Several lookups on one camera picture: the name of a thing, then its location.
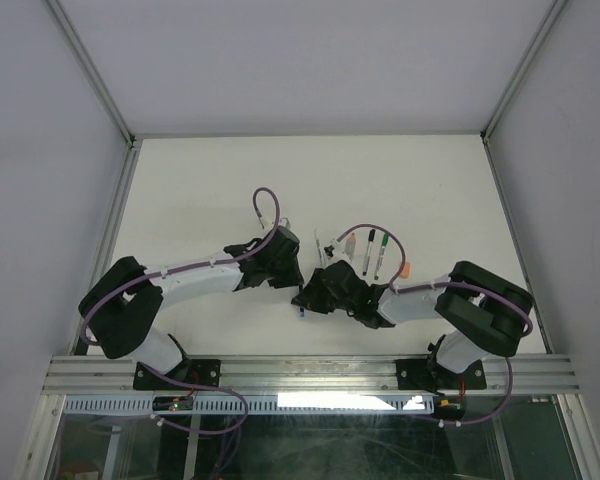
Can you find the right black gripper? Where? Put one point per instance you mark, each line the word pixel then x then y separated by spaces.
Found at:
pixel 309 298

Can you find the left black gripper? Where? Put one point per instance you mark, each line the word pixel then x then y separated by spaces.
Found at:
pixel 293 278

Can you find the white pen clear cap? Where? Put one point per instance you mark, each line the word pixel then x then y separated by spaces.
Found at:
pixel 320 250

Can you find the white marker green end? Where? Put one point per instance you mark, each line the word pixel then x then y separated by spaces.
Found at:
pixel 368 251

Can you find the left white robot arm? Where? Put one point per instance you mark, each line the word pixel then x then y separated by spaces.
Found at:
pixel 120 310

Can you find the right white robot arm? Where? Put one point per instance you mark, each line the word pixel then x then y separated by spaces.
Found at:
pixel 489 314

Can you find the orange pen cap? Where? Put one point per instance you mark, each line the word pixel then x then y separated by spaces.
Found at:
pixel 405 272

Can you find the orange tip clear marker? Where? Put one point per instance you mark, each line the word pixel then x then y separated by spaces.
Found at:
pixel 350 245

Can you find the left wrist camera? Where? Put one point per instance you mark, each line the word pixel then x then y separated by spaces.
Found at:
pixel 269 223

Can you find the slotted cable duct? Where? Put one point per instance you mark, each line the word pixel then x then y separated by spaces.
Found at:
pixel 286 403

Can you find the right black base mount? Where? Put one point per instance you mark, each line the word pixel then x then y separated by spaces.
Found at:
pixel 418 374

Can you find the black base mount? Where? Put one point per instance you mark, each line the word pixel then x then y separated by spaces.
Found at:
pixel 200 372
pixel 418 374

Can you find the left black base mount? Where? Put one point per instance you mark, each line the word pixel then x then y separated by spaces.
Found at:
pixel 200 372

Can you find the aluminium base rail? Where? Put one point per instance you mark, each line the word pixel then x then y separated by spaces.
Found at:
pixel 524 374

